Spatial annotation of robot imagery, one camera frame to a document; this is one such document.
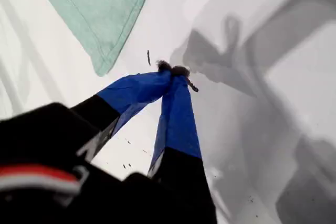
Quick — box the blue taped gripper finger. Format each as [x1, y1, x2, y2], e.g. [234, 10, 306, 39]
[70, 60, 173, 163]
[146, 65, 218, 224]

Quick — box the pale green T-shirt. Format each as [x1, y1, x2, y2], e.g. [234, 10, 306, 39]
[31, 0, 158, 77]

